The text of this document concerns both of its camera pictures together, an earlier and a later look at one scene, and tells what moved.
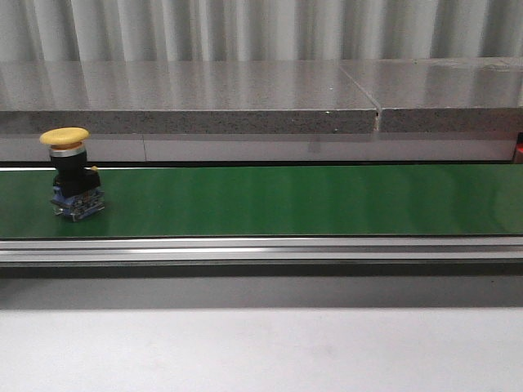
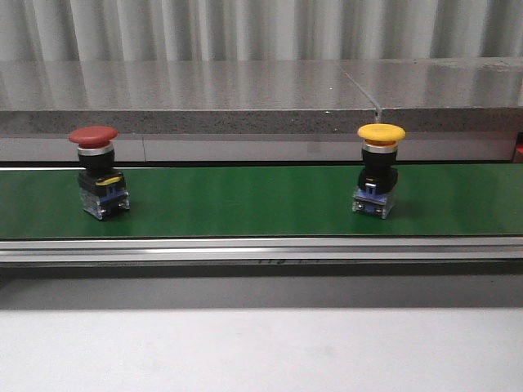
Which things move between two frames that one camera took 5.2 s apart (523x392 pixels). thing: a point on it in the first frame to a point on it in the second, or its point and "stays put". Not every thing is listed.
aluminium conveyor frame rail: (395, 251) stays put
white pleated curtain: (257, 30) stays put
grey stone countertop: (363, 109) stays put
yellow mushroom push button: (77, 193) to (378, 175)
